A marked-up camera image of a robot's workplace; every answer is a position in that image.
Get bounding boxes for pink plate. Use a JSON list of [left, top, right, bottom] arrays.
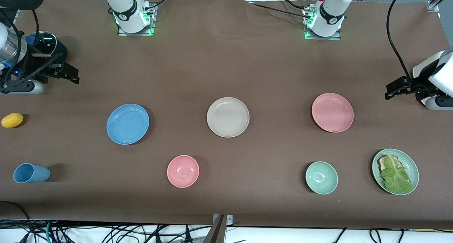
[[311, 93, 354, 133]]

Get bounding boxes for blue plate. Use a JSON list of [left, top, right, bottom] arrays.
[[106, 103, 150, 145]]

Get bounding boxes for beige rounded tray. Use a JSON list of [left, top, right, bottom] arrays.
[[412, 51, 447, 81]]

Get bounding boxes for bread slice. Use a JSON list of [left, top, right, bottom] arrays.
[[377, 155, 404, 175]]

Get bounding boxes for yellow lemon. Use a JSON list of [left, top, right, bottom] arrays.
[[1, 113, 24, 129]]

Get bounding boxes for green plate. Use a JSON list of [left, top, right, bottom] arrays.
[[372, 148, 420, 196]]

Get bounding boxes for green lettuce leaf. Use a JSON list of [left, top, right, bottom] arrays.
[[380, 153, 414, 194]]

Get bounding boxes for blue cup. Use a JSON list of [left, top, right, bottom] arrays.
[[13, 163, 51, 184]]

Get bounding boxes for small green bowl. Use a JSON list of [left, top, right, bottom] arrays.
[[305, 161, 339, 195]]

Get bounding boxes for small pink bowl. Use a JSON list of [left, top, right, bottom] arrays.
[[167, 155, 200, 188]]

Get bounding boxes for brown table cloth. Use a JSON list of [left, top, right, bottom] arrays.
[[0, 0, 453, 230]]

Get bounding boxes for beige plate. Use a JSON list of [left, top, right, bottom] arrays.
[[207, 97, 250, 138]]

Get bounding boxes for dark slanted bar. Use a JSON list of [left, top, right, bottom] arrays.
[[202, 215, 227, 243]]

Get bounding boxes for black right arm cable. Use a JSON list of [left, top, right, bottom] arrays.
[[0, 7, 40, 92]]

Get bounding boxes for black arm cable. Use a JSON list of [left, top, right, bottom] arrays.
[[0, 7, 40, 92], [386, 0, 413, 83]]

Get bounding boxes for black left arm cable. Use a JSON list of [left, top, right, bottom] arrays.
[[386, 0, 413, 83]]

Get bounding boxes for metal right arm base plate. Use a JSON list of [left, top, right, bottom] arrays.
[[117, 4, 156, 36]]

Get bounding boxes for aluminium profile rail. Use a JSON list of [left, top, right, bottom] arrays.
[[426, 0, 453, 12]]

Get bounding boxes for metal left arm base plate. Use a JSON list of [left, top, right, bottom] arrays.
[[304, 7, 342, 41]]

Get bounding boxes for black base cable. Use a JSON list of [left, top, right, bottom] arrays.
[[143, 0, 171, 14], [248, 1, 312, 21]]

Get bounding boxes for metal clamp bracket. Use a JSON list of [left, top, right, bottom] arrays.
[[212, 214, 234, 226]]

